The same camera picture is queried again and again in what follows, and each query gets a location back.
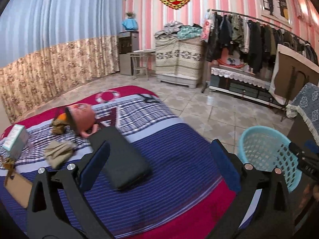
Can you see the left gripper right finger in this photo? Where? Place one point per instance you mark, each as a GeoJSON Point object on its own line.
{"type": "Point", "coordinates": [225, 166]}

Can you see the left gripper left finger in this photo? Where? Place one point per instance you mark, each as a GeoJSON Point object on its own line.
{"type": "Point", "coordinates": [91, 165]}

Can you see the brown paper bag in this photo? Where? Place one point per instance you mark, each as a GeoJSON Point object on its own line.
{"type": "Point", "coordinates": [56, 153]}

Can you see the teal plastic laundry basket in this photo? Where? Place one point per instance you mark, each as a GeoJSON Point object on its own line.
{"type": "Point", "coordinates": [266, 148]}

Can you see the pink pig mug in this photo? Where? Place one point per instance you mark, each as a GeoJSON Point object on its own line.
{"type": "Point", "coordinates": [81, 119]}

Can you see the crumpled brown paper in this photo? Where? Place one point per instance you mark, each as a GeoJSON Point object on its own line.
{"type": "Point", "coordinates": [59, 126]}

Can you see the striped red blue blanket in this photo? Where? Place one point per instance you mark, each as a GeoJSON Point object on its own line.
{"type": "Point", "coordinates": [161, 180]}

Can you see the blue patterned cloth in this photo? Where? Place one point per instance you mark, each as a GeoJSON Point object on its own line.
{"type": "Point", "coordinates": [306, 105]}

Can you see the tan phone case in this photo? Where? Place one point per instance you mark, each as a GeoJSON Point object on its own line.
{"type": "Point", "coordinates": [19, 188]}

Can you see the teal white carton box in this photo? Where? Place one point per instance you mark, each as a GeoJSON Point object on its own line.
{"type": "Point", "coordinates": [16, 141]}

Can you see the low tv stand with lace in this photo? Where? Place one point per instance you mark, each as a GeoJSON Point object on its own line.
{"type": "Point", "coordinates": [242, 85]}

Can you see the brown folding board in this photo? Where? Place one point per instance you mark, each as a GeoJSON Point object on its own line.
{"type": "Point", "coordinates": [291, 72]}

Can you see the small wooden stool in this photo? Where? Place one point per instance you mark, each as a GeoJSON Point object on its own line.
{"type": "Point", "coordinates": [140, 60]}

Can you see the patterned cloth covered cabinet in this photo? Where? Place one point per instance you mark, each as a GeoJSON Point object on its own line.
{"type": "Point", "coordinates": [179, 62]}

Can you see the water dispenser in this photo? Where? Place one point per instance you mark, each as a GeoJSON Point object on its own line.
{"type": "Point", "coordinates": [128, 42]}

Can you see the clothes rack with garments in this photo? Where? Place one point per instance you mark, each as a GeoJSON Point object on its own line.
{"type": "Point", "coordinates": [248, 44]}

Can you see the blue floral curtain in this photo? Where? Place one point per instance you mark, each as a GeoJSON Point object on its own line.
{"type": "Point", "coordinates": [51, 46]}

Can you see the blue potted plant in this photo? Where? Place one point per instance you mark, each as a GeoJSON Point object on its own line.
{"type": "Point", "coordinates": [130, 23]}

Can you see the pile of clothes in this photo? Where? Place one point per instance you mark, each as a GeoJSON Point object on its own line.
{"type": "Point", "coordinates": [179, 30]}

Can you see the framed black white picture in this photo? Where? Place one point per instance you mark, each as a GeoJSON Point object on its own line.
{"type": "Point", "coordinates": [278, 10]}

